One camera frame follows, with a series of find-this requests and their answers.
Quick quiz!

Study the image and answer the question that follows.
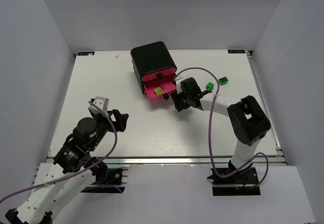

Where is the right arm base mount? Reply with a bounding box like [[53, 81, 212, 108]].
[[207, 167, 261, 196]]

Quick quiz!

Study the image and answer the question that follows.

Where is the yellow-green lego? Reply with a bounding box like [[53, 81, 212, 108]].
[[154, 87, 164, 95]]

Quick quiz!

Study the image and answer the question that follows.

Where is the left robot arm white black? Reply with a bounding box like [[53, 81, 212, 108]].
[[5, 107, 129, 223]]

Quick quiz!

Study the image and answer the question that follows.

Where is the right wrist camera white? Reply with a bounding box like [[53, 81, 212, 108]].
[[175, 76, 186, 94]]

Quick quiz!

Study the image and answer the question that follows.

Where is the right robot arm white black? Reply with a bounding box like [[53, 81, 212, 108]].
[[171, 77, 271, 178]]

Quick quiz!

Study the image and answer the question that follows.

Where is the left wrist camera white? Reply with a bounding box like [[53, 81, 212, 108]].
[[88, 97, 109, 116]]

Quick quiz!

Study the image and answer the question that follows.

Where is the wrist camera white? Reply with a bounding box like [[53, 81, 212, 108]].
[[175, 76, 186, 94], [88, 97, 109, 116]]

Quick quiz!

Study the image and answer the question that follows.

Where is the green square lego brick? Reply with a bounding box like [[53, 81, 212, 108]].
[[218, 77, 229, 85]]

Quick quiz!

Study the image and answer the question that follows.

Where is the right blue corner label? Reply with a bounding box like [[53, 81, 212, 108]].
[[227, 50, 246, 54]]

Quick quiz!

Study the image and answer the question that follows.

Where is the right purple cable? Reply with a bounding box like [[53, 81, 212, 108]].
[[174, 67, 269, 190]]

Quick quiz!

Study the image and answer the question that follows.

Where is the left blue corner label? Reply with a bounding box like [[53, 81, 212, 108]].
[[77, 51, 95, 56]]

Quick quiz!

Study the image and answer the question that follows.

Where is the green small lego piece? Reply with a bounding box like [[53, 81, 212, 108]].
[[206, 82, 214, 91]]

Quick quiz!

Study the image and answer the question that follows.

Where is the pink top drawer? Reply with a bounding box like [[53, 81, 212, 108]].
[[141, 67, 176, 82]]

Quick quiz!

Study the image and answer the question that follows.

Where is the blue corner label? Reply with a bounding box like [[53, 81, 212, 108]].
[[77, 51, 95, 56], [227, 50, 246, 54]]

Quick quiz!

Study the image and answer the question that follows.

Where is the aluminium front rail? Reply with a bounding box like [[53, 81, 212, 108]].
[[104, 153, 286, 166]]

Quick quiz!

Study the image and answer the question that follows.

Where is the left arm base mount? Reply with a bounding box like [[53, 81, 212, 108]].
[[81, 162, 128, 194]]

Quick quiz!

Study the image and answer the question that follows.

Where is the black drawer cabinet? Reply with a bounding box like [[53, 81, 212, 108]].
[[130, 41, 177, 95]]

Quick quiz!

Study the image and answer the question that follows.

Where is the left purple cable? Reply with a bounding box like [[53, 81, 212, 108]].
[[0, 101, 118, 221]]

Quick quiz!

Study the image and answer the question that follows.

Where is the purple cable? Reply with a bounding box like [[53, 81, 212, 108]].
[[174, 67, 269, 190], [0, 101, 118, 221]]

